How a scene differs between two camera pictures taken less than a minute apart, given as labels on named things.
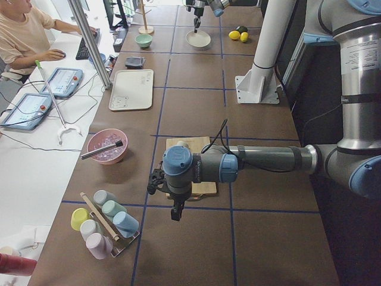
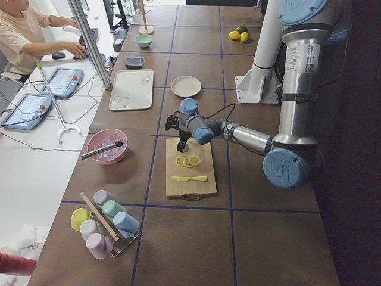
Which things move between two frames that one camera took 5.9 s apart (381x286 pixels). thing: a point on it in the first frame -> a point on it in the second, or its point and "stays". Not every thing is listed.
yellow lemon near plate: (244, 36) stays
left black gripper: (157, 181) -> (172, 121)
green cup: (111, 207) stays
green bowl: (144, 40) stays
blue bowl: (102, 56) stays
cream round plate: (199, 39) -> (186, 86)
